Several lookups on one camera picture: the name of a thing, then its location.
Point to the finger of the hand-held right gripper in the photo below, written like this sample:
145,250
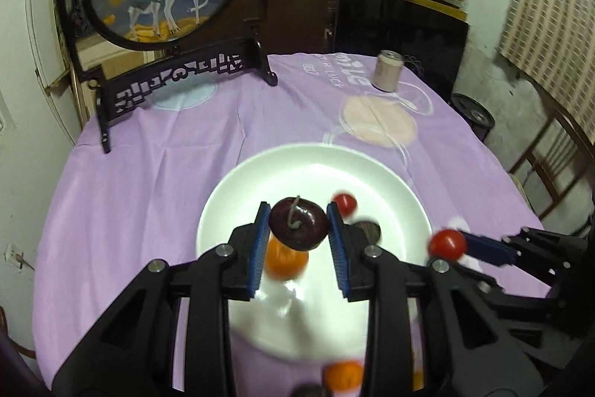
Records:
486,249
506,287

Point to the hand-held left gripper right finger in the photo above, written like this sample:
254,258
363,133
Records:
338,250

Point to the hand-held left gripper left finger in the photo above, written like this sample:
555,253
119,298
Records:
259,250

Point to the red cherry tomato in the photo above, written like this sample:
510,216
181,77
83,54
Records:
346,202
447,243

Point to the dark red cherry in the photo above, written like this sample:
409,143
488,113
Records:
297,224

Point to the white round plate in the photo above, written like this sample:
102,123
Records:
302,173

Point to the orange tangerine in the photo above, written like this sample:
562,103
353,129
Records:
286,266
344,376
417,380

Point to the dark purple plum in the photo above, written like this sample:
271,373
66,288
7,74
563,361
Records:
373,229
309,391

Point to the wooden chair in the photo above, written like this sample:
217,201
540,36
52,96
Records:
553,155

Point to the purple printed tablecloth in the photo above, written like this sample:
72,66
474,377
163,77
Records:
139,192

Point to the pale drink can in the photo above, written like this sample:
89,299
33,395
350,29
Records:
386,71

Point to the black flat monitor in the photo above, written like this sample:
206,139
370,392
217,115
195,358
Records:
399,34

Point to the checkered cloth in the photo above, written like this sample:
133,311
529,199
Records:
544,6

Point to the white door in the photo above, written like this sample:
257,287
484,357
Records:
42,53

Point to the white wall outlet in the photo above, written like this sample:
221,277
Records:
11,255

